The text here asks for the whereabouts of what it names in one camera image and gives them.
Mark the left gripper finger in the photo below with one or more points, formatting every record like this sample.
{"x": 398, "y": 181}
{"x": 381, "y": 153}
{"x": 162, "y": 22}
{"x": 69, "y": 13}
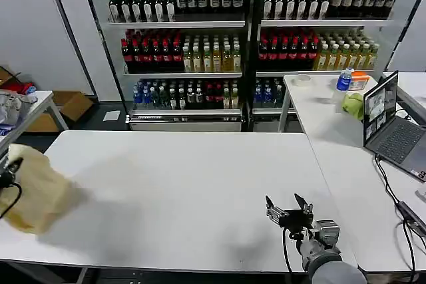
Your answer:
{"x": 15, "y": 165}

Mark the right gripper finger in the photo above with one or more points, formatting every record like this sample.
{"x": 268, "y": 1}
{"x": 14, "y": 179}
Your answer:
{"x": 276, "y": 214}
{"x": 306, "y": 207}

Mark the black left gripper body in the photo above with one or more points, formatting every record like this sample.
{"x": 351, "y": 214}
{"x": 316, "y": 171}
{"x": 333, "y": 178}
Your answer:
{"x": 7, "y": 179}

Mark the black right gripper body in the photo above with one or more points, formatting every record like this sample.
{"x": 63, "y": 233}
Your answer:
{"x": 298, "y": 222}

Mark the pale yellow shirt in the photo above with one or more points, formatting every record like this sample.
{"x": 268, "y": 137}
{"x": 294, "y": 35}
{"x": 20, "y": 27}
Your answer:
{"x": 43, "y": 197}

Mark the clear plastic bags pile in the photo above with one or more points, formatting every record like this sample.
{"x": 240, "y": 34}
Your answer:
{"x": 13, "y": 107}

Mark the white folding table grey legs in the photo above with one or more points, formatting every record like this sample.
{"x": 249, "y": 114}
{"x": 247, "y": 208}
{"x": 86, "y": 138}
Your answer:
{"x": 38, "y": 102}

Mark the red cloth item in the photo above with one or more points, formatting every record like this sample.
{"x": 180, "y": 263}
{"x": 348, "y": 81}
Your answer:
{"x": 18, "y": 88}

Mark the open brown cardboard box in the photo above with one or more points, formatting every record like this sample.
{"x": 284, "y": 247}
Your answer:
{"x": 72, "y": 104}

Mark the brown cardboard box flap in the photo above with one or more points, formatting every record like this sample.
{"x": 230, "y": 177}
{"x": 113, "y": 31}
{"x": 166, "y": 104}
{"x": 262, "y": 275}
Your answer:
{"x": 6, "y": 76}

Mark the black power adapter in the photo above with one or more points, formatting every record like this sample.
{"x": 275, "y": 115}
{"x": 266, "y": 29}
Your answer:
{"x": 412, "y": 215}

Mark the white paper sheet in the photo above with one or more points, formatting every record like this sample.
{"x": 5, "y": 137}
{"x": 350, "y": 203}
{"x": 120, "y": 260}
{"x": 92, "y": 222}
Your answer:
{"x": 111, "y": 116}

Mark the white table with white legs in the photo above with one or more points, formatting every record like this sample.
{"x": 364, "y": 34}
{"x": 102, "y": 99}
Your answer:
{"x": 316, "y": 97}

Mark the green crumpled cloth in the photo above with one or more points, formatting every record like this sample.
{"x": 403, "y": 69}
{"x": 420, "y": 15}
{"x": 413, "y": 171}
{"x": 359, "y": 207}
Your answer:
{"x": 353, "y": 105}

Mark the grey open laptop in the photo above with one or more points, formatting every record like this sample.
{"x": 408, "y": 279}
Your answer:
{"x": 397, "y": 141}

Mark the clear tape roll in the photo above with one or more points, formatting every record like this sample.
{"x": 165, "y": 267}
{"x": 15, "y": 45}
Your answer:
{"x": 303, "y": 79}

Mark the clear water bottle blue label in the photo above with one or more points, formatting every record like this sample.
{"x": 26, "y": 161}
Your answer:
{"x": 343, "y": 84}

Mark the orange and white box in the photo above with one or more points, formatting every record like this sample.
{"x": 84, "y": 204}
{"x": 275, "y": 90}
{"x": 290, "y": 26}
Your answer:
{"x": 362, "y": 80}

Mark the narrow shelf of bottles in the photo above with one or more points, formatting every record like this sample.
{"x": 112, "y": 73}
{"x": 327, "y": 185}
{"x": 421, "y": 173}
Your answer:
{"x": 321, "y": 31}

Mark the wide shelf of bottles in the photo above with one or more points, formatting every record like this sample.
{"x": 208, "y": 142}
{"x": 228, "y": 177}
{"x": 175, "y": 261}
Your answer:
{"x": 181, "y": 48}

